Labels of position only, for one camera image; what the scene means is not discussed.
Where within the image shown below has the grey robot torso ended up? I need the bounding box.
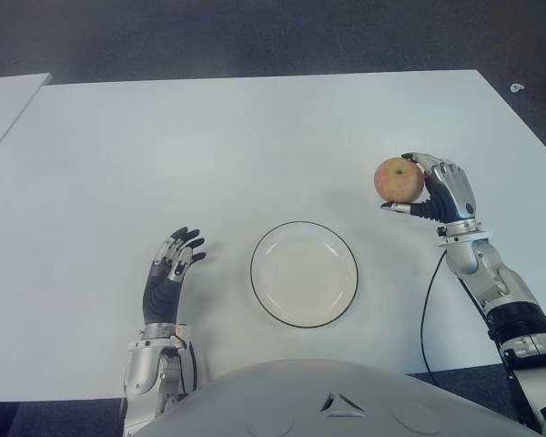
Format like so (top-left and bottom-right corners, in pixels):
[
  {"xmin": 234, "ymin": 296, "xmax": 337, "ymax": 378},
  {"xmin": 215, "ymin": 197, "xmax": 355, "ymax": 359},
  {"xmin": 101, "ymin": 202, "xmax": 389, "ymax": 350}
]
[{"xmin": 122, "ymin": 359, "xmax": 546, "ymax": 437}]

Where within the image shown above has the white side table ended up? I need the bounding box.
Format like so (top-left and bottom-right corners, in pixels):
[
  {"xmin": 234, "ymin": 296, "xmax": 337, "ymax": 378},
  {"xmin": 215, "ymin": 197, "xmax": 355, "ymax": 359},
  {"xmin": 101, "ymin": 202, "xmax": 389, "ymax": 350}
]
[{"xmin": 0, "ymin": 74, "xmax": 54, "ymax": 170}]

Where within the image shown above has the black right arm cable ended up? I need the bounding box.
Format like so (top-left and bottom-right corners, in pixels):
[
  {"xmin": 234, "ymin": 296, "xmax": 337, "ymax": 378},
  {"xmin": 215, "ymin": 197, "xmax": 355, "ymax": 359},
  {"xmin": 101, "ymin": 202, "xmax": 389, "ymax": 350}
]
[{"xmin": 420, "ymin": 248, "xmax": 450, "ymax": 388}]

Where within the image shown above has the red-yellow apple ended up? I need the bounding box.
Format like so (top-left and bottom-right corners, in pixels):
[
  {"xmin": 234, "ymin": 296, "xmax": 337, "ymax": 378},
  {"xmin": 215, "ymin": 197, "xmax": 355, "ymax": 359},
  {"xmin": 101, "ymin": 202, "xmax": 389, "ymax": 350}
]
[{"xmin": 373, "ymin": 157, "xmax": 425, "ymax": 204}]

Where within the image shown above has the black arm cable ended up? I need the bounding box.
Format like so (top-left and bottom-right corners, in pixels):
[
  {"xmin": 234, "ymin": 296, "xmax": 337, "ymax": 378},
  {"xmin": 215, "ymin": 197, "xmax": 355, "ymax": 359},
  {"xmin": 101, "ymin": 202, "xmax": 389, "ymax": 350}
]
[
  {"xmin": 188, "ymin": 343, "xmax": 199, "ymax": 392},
  {"xmin": 420, "ymin": 248, "xmax": 450, "ymax": 388}
]

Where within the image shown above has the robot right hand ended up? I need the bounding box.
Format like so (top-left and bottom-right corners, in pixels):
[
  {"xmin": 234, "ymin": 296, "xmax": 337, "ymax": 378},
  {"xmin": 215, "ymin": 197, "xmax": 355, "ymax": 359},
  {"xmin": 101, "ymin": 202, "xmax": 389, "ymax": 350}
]
[{"xmin": 380, "ymin": 152, "xmax": 479, "ymax": 225}]

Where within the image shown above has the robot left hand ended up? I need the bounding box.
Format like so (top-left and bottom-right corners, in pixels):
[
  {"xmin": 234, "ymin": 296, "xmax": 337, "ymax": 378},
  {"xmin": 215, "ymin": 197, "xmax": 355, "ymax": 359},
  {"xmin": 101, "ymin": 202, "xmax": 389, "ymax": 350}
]
[{"xmin": 141, "ymin": 226, "xmax": 208, "ymax": 327}]

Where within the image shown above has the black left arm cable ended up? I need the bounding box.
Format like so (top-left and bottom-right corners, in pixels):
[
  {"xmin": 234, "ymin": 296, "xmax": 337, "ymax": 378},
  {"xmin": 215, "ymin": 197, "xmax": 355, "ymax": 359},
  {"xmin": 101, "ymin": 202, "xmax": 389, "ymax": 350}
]
[{"xmin": 188, "ymin": 343, "xmax": 199, "ymax": 392}]

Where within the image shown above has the white plate black rim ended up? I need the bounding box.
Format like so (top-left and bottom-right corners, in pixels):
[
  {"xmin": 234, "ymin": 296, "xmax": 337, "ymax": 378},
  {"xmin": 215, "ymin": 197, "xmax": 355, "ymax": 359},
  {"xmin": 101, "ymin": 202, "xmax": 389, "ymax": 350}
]
[{"xmin": 249, "ymin": 220, "xmax": 360, "ymax": 329}]

